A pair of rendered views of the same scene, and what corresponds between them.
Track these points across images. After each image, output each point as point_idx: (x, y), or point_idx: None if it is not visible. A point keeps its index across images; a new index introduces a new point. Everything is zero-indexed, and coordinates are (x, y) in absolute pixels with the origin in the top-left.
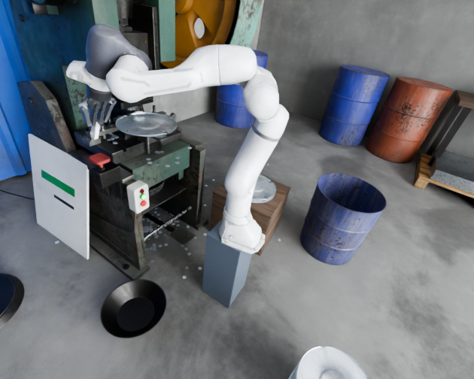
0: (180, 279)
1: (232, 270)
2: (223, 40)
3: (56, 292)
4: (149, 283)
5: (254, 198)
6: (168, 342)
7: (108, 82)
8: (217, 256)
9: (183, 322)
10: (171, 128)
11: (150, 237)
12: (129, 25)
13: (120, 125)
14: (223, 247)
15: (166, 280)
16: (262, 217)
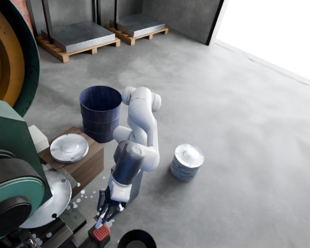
0: (113, 223)
1: (140, 178)
2: (19, 83)
3: None
4: (119, 242)
5: (85, 150)
6: (155, 230)
7: (155, 167)
8: (134, 183)
9: (144, 221)
10: (53, 175)
11: None
12: None
13: (40, 222)
14: (137, 175)
15: (113, 233)
16: (100, 152)
